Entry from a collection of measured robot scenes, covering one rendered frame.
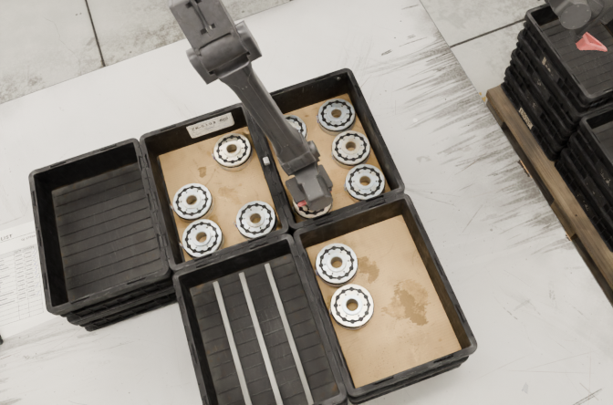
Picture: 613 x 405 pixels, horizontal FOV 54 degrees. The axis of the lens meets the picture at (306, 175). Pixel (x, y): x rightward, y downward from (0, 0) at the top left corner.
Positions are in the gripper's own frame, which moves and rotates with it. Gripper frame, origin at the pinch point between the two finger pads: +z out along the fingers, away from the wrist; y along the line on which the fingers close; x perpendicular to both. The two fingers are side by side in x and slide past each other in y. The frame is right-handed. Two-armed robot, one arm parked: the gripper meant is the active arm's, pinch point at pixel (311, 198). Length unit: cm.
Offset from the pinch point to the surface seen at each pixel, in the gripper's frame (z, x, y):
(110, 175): 4, 34, -46
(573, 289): 17, -47, 51
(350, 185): 1.3, -1.0, 10.6
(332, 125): 1.4, 17.4, 14.6
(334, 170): 4.3, 6.4, 9.4
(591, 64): 39, 17, 113
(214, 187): 4.1, 16.9, -21.3
